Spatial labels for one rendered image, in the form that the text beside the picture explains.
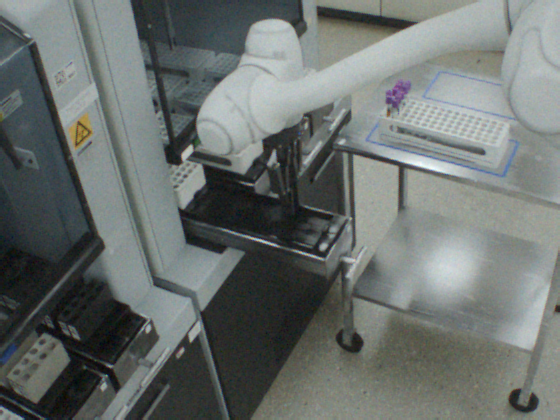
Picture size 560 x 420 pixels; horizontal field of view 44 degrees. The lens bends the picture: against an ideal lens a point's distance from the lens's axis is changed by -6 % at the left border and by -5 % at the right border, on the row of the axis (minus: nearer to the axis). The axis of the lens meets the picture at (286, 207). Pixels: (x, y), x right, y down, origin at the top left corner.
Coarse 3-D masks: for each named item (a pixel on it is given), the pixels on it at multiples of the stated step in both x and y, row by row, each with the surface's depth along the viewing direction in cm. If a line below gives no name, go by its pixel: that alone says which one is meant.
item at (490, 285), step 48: (384, 96) 187; (432, 96) 185; (480, 96) 183; (336, 144) 173; (384, 144) 171; (528, 144) 167; (528, 192) 155; (384, 240) 224; (432, 240) 222; (480, 240) 220; (384, 288) 209; (432, 288) 207; (480, 288) 206; (528, 288) 204; (336, 336) 226; (480, 336) 194; (528, 336) 191; (528, 384) 194
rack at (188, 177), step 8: (184, 160) 166; (168, 168) 166; (176, 168) 165; (184, 168) 164; (192, 168) 164; (200, 168) 163; (176, 176) 163; (184, 176) 163; (192, 176) 161; (200, 176) 164; (176, 184) 160; (184, 184) 159; (192, 184) 162; (200, 184) 165; (176, 192) 158; (184, 192) 159; (192, 192) 163; (176, 200) 160; (184, 200) 160
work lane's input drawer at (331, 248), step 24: (216, 192) 166; (240, 192) 164; (192, 216) 160; (216, 216) 160; (240, 216) 159; (264, 216) 159; (288, 216) 158; (312, 216) 157; (336, 216) 155; (216, 240) 160; (240, 240) 156; (264, 240) 153; (288, 240) 151; (312, 240) 152; (336, 240) 151; (288, 264) 153; (312, 264) 150; (336, 264) 154
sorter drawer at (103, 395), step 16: (80, 384) 127; (96, 384) 128; (0, 400) 129; (16, 400) 127; (64, 400) 124; (80, 400) 124; (96, 400) 128; (112, 400) 133; (32, 416) 125; (48, 416) 124; (64, 416) 122; (80, 416) 124; (96, 416) 129
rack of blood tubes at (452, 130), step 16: (384, 112) 170; (416, 112) 170; (432, 112) 170; (448, 112) 170; (464, 112) 168; (384, 128) 171; (400, 128) 171; (416, 128) 166; (432, 128) 165; (448, 128) 164; (464, 128) 164; (480, 128) 163; (496, 128) 163; (416, 144) 169; (432, 144) 166; (448, 144) 169; (464, 144) 168; (480, 144) 159; (496, 144) 158; (480, 160) 162; (496, 160) 160
